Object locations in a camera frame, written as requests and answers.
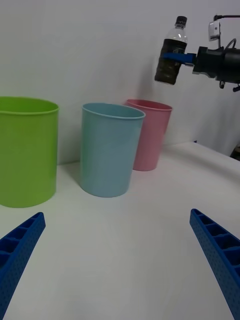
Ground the pink plastic bin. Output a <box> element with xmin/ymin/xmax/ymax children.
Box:
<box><xmin>124</xmin><ymin>98</ymin><xmax>173</xmax><ymax>172</ymax></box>

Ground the dark plastic bottle black cap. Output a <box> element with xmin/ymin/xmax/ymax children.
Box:
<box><xmin>154</xmin><ymin>15</ymin><xmax>189</xmax><ymax>86</ymax></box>

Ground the pale blue plastic bin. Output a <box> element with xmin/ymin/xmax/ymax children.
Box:
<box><xmin>79</xmin><ymin>102</ymin><xmax>147</xmax><ymax>198</ymax></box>

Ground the green plastic bin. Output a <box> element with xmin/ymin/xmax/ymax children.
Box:
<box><xmin>0</xmin><ymin>96</ymin><xmax>60</xmax><ymax>209</ymax></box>

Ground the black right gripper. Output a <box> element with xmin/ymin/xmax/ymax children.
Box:
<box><xmin>162</xmin><ymin>46</ymin><xmax>226</xmax><ymax>81</ymax></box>

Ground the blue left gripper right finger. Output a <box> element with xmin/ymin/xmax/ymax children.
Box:
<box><xmin>189</xmin><ymin>208</ymin><xmax>240</xmax><ymax>320</ymax></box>

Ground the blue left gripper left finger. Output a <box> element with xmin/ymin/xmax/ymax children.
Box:
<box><xmin>0</xmin><ymin>211</ymin><xmax>47</xmax><ymax>320</ymax></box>

